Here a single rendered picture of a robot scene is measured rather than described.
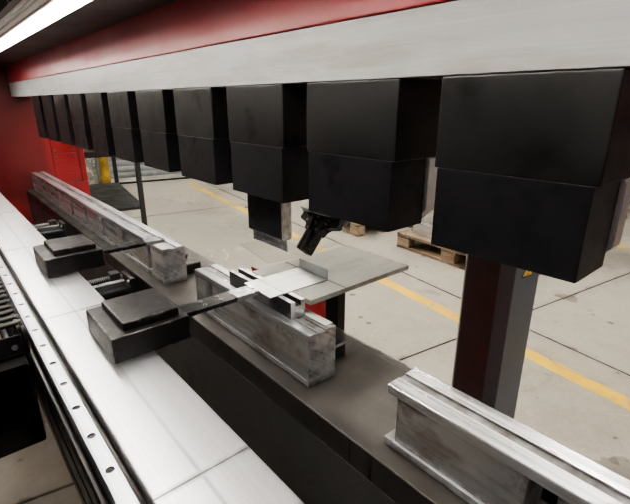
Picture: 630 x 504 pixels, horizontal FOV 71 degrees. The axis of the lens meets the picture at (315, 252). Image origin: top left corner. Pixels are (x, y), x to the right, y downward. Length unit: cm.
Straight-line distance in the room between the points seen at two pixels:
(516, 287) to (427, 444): 77
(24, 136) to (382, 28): 244
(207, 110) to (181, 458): 56
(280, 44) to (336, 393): 52
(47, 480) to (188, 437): 158
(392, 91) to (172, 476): 44
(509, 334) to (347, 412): 75
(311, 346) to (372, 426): 15
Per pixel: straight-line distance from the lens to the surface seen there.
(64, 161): 284
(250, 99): 71
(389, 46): 51
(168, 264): 118
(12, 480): 215
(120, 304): 72
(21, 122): 279
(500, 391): 146
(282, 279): 84
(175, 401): 57
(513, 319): 136
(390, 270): 90
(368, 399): 74
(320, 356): 74
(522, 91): 42
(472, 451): 58
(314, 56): 59
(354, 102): 54
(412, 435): 63
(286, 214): 73
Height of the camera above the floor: 132
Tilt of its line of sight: 19 degrees down
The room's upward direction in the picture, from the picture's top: straight up
